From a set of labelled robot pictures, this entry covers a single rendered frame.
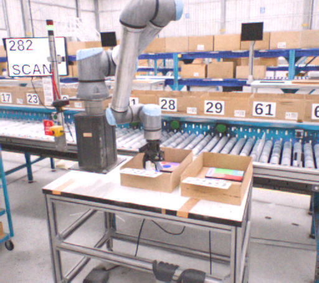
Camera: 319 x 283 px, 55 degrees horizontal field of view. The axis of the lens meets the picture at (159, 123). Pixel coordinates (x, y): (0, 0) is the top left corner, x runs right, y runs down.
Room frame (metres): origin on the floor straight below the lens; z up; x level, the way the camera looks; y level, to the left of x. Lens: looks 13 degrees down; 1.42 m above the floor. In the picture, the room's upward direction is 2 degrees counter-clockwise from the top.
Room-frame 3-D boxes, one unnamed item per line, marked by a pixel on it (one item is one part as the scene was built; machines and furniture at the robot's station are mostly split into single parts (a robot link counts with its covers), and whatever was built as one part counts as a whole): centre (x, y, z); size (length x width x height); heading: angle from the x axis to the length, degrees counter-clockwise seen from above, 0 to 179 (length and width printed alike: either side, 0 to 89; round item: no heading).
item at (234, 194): (1.44, -0.29, 0.80); 0.38 x 0.28 x 0.10; 156
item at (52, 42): (2.34, 0.78, 1.11); 0.12 x 0.05 x 0.88; 66
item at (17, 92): (3.49, 1.56, 0.96); 0.39 x 0.29 x 0.17; 66
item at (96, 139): (1.78, 0.38, 0.91); 0.26 x 0.26 x 0.33; 68
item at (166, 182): (1.58, 0.01, 0.80); 0.38 x 0.28 x 0.10; 157
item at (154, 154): (1.49, 0.03, 0.93); 0.09 x 0.08 x 0.12; 35
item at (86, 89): (1.77, 0.38, 1.22); 0.19 x 0.19 x 0.10
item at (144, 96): (2.85, 0.14, 0.96); 0.39 x 0.29 x 0.17; 66
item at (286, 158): (1.91, -0.83, 0.72); 0.52 x 0.05 x 0.05; 156
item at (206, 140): (2.15, -0.30, 0.72); 0.52 x 0.05 x 0.05; 156
